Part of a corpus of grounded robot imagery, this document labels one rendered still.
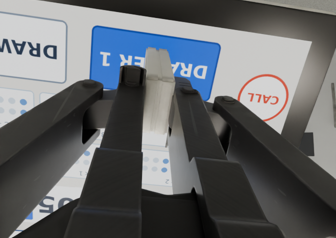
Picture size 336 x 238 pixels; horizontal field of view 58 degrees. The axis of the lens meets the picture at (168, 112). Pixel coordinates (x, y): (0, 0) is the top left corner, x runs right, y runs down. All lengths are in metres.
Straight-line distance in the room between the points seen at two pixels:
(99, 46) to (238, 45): 0.10
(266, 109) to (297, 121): 0.03
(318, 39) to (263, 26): 0.04
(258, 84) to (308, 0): 1.66
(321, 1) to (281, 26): 1.68
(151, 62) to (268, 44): 0.10
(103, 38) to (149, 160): 0.11
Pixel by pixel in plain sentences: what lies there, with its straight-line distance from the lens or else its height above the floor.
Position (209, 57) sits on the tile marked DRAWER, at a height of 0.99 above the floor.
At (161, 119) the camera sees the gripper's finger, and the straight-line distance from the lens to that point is 0.15.
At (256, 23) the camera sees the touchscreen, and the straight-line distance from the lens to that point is 0.23.
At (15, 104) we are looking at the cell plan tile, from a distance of 0.26.
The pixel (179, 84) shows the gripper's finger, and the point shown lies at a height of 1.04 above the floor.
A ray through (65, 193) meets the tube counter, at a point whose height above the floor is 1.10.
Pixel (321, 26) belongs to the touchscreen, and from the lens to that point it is 0.25.
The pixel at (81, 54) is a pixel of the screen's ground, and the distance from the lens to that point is 0.23.
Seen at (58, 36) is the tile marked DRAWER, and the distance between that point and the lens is 0.23.
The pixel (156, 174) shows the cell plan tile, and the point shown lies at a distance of 0.27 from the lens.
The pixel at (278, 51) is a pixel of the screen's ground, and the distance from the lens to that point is 0.24.
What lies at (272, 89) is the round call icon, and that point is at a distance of 0.25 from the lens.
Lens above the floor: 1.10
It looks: 17 degrees down
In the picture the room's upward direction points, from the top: 175 degrees counter-clockwise
